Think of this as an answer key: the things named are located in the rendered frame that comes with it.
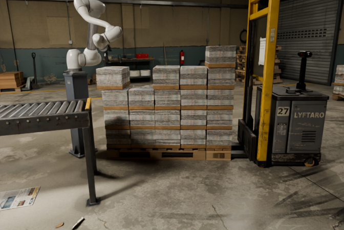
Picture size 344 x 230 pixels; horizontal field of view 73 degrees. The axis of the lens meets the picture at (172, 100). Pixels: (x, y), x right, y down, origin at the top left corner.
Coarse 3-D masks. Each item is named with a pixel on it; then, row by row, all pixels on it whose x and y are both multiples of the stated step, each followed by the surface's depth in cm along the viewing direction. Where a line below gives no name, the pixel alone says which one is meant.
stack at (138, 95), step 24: (120, 96) 258; (144, 96) 258; (168, 96) 257; (192, 96) 256; (120, 120) 265; (144, 120) 264; (168, 120) 263; (192, 120) 261; (168, 144) 269; (192, 144) 268
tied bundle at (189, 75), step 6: (186, 66) 279; (192, 66) 277; (198, 66) 276; (204, 66) 276; (180, 72) 269; (186, 72) 250; (192, 72) 249; (198, 72) 249; (204, 72) 249; (180, 78) 256; (186, 78) 252; (192, 78) 251; (198, 78) 251; (204, 78) 251; (180, 84) 253; (186, 84) 252; (192, 84) 252; (198, 84) 251; (204, 84) 251
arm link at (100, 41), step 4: (96, 36) 213; (100, 36) 214; (104, 36) 218; (96, 40) 213; (100, 40) 215; (104, 40) 218; (108, 40) 220; (96, 44) 217; (100, 44) 217; (104, 44) 220; (100, 48) 224
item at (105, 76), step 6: (96, 72) 253; (102, 72) 253; (108, 72) 253; (114, 72) 253; (120, 72) 252; (96, 78) 256; (102, 78) 255; (108, 78) 255; (114, 78) 254; (120, 78) 254; (102, 84) 257; (108, 84) 257; (114, 84) 256; (120, 84) 256
